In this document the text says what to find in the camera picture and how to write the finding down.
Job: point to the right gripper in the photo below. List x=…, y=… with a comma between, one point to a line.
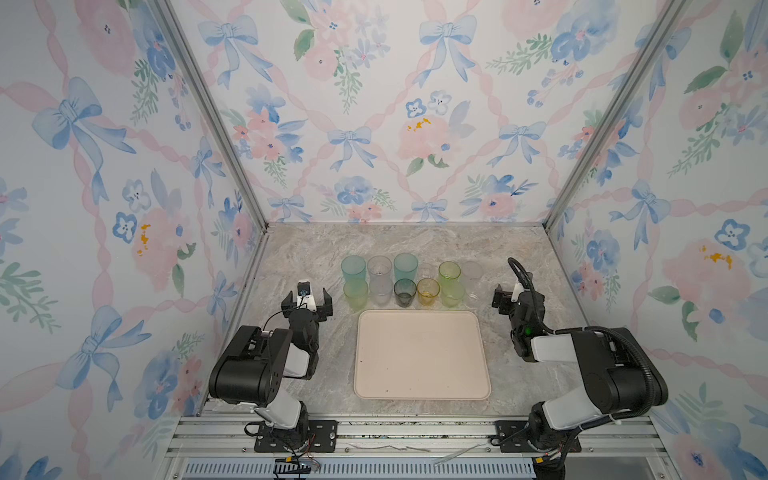
x=516, y=306

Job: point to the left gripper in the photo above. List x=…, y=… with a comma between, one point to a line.
x=306, y=309

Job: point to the light green textured tumbler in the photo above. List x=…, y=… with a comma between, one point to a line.
x=452, y=294
x=356, y=292

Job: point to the teal textured tumbler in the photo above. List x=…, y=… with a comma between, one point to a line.
x=405, y=266
x=354, y=267

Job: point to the clear textured tumbler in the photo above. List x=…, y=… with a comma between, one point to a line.
x=381, y=290

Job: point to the clear smooth tall tumbler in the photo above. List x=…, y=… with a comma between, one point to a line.
x=379, y=266

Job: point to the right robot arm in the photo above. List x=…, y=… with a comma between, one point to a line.
x=618, y=379

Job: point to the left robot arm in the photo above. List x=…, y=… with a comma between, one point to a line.
x=252, y=366

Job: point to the beige plastic tray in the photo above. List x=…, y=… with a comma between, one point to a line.
x=407, y=354

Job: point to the clear glass front right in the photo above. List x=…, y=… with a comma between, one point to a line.
x=473, y=293

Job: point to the frosted clear tumbler back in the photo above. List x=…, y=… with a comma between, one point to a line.
x=471, y=273

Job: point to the bright green smooth tumbler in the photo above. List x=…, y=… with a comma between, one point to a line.
x=449, y=273

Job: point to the yellow glass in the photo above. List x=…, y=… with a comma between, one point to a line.
x=428, y=291

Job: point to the small clear glass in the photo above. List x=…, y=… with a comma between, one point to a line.
x=427, y=270

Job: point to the dark grey glass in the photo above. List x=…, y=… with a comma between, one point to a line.
x=404, y=292

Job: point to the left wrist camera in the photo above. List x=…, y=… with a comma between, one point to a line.
x=305, y=297

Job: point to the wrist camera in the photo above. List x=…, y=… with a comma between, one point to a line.
x=305, y=297
x=517, y=290

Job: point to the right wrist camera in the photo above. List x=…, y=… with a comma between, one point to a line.
x=517, y=290

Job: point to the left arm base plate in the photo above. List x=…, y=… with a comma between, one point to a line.
x=313, y=436

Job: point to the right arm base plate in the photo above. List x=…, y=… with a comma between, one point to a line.
x=516, y=436

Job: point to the aluminium front rail frame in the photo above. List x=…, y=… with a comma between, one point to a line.
x=222, y=446

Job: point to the left aluminium corner post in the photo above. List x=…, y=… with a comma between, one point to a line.
x=172, y=29

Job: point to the aluminium corner post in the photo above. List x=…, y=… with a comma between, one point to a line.
x=642, y=64
x=172, y=29

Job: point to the right aluminium corner post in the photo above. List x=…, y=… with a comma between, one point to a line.
x=642, y=64

